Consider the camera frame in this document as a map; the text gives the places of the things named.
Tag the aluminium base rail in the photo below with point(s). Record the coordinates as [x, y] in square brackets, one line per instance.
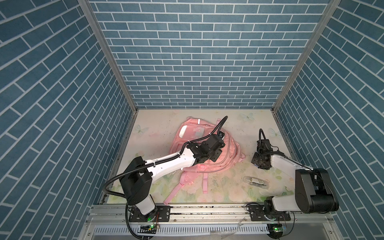
[230, 221]

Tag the pink student backpack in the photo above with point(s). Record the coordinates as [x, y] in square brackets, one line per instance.
[200, 137]

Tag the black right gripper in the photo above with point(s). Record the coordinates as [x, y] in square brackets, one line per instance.
[253, 160]

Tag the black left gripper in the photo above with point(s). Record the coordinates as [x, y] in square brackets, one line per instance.
[218, 152]

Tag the clear plastic pencil case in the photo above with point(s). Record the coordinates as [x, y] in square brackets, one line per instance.
[256, 182]

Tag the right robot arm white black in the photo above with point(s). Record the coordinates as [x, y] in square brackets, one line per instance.
[314, 191]

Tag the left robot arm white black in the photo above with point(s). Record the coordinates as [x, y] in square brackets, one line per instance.
[113, 185]

